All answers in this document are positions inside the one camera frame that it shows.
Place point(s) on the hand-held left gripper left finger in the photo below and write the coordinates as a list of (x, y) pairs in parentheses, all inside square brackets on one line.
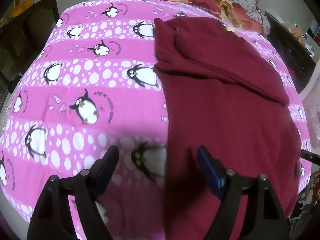
[(105, 170)]

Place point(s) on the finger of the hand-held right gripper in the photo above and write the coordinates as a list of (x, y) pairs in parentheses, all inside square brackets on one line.
[(311, 158)]

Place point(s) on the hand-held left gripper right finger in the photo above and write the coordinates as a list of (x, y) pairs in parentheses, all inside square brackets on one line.
[(210, 172)]

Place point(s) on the maroon sweater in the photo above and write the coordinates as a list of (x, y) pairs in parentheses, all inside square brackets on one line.
[(225, 92)]

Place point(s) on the pink penguin print blanket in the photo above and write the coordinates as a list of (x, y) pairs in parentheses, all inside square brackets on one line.
[(100, 80)]

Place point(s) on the dark wooden table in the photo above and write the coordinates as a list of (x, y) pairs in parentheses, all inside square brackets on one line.
[(292, 47)]

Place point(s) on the dark wooden cabinet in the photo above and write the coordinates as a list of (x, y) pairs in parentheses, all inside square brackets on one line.
[(25, 37)]

